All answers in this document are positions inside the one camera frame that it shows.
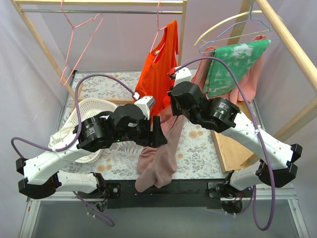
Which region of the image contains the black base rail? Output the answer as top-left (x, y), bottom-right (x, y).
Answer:
top-left (79, 178), bottom-right (240, 209)

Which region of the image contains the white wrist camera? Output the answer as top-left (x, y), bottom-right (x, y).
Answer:
top-left (168, 67), bottom-right (192, 87)
top-left (134, 95), bottom-right (156, 119)

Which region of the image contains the floral table cloth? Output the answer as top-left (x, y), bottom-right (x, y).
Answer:
top-left (49, 69), bottom-right (263, 180)

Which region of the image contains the left wooden clothes rack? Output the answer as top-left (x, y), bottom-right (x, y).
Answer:
top-left (12, 0), bottom-right (187, 98)

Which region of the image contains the left pink wire hanger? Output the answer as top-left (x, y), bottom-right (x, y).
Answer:
top-left (60, 0), bottom-right (104, 86)

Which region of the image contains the wooden clothes rack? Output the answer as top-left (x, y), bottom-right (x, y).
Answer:
top-left (205, 0), bottom-right (317, 174)
top-left (12, 0), bottom-right (187, 98)

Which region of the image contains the orange t-shirt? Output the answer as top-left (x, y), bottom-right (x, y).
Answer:
top-left (135, 20), bottom-right (179, 116)

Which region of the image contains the white garment in basket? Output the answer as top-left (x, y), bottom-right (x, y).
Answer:
top-left (48, 124), bottom-right (78, 153)

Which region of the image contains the white laundry basket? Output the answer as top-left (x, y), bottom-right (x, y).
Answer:
top-left (63, 98), bottom-right (117, 164)

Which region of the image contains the purple cable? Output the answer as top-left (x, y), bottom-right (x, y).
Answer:
top-left (11, 73), bottom-right (141, 228)
top-left (173, 56), bottom-right (277, 231)

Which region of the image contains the blue wire hanger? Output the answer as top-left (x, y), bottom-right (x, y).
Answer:
top-left (194, 0), bottom-right (274, 54)

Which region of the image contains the right wooden clothes rack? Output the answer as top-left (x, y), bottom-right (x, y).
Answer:
top-left (205, 0), bottom-right (317, 174)

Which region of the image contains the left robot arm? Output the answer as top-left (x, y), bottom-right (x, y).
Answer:
top-left (16, 104), bottom-right (167, 199)

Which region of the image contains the green tie-dye garment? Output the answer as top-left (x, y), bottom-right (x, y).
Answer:
top-left (203, 39), bottom-right (272, 98)

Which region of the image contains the dusty pink graphic t-shirt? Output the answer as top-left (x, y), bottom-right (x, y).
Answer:
top-left (135, 107), bottom-right (185, 192)

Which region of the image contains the pink hanger holding orange shirt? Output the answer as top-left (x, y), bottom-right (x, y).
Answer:
top-left (149, 0), bottom-right (165, 53)

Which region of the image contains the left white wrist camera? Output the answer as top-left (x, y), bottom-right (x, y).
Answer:
top-left (134, 95), bottom-right (156, 119)

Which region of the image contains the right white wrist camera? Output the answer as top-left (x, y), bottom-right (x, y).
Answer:
top-left (168, 67), bottom-right (192, 87)

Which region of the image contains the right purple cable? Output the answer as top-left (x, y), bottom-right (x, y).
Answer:
top-left (173, 56), bottom-right (277, 231)

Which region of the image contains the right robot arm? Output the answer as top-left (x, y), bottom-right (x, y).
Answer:
top-left (168, 81), bottom-right (303, 197)

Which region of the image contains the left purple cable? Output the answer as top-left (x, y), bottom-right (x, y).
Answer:
top-left (11, 73), bottom-right (141, 228)

